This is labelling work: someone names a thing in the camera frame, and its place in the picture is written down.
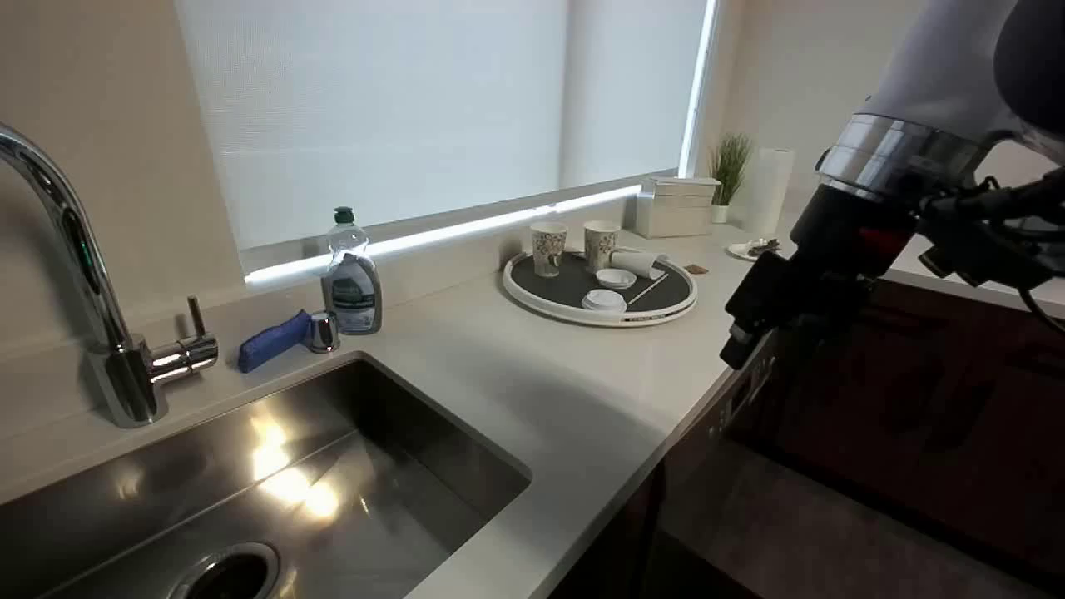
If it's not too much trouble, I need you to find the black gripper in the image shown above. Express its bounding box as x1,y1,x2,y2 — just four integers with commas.
718,179,925,377

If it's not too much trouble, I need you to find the stainless dishwasher door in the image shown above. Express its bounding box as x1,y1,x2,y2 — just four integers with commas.
676,330,785,471

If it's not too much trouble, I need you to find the small white plate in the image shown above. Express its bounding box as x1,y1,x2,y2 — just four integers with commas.
726,237,793,268

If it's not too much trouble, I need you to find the white paper towel roll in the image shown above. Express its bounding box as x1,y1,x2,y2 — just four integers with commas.
742,148,800,242

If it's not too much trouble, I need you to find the small green potted plant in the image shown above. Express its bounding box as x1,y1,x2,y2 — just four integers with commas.
710,135,754,229

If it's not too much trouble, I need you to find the white rectangular container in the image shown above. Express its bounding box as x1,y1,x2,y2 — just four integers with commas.
631,178,721,241

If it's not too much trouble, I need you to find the wooden chopstick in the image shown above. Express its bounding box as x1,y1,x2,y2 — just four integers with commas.
629,273,682,314

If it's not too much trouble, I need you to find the white folded napkin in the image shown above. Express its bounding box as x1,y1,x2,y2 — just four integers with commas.
609,249,672,281

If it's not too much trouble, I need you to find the dark wooden cabinet row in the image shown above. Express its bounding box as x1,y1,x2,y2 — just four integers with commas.
761,265,1065,586

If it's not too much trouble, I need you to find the patterned paper cup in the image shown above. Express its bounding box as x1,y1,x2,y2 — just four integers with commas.
582,218,625,278
527,223,574,284

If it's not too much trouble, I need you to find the round black white tray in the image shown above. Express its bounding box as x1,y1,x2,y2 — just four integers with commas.
500,242,702,334

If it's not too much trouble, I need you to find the white window blind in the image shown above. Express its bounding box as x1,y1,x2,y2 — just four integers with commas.
172,0,717,252

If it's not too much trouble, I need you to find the clear dish soap bottle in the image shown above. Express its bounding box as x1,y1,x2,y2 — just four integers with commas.
319,204,385,340

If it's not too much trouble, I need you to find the stainless steel sink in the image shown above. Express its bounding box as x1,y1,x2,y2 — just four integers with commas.
0,352,537,599

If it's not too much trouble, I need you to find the chrome kitchen faucet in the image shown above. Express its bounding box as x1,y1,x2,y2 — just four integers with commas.
0,119,223,432

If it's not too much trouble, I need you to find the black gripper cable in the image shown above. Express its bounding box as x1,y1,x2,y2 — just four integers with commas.
915,162,1065,338

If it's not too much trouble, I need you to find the blue handled dish brush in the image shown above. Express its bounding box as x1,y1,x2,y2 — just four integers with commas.
237,308,343,377

